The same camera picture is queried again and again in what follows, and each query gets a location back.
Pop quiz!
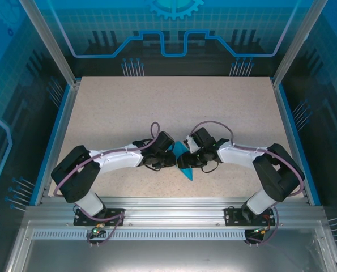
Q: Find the blue cloth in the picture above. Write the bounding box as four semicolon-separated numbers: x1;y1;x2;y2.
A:
172;141;195;181

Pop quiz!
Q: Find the grey metal tray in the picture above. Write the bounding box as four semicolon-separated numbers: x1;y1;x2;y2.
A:
3;220;337;272

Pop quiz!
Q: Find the blue table edge strip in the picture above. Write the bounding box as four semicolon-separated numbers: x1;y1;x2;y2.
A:
28;84;72;207
278;84;322;207

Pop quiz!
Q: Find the small connector with green light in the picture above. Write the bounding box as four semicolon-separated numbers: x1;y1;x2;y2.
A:
90;223;105;236
251;226;272;236

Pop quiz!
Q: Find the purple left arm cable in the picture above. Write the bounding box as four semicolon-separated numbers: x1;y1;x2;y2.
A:
53;121;161;199

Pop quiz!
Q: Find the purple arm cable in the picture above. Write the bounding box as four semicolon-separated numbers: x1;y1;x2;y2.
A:
53;121;161;199
189;121;305;209

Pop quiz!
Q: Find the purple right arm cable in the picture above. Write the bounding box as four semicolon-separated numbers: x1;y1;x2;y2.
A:
189;121;305;209

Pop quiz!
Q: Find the long aluminium mounting rail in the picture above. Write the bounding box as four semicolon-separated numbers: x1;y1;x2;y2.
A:
25;197;325;225

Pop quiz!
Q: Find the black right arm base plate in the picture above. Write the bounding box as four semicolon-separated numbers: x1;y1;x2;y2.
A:
224;206;279;227

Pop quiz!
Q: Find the slotted metal cable duct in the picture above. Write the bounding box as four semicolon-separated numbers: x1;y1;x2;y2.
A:
32;229;319;241

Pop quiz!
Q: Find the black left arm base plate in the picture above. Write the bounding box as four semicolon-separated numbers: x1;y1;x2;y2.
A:
73;208;126;227

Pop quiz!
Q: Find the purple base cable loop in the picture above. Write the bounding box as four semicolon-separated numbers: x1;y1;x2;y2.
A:
244;206;283;248
76;212;126;248

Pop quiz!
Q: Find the aluminium side rail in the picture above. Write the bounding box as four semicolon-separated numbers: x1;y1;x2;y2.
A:
39;79;83;207
270;78;313;206

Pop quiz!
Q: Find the aluminium frame post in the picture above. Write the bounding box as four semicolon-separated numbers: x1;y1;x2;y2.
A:
18;0;81;87
271;0;329;87

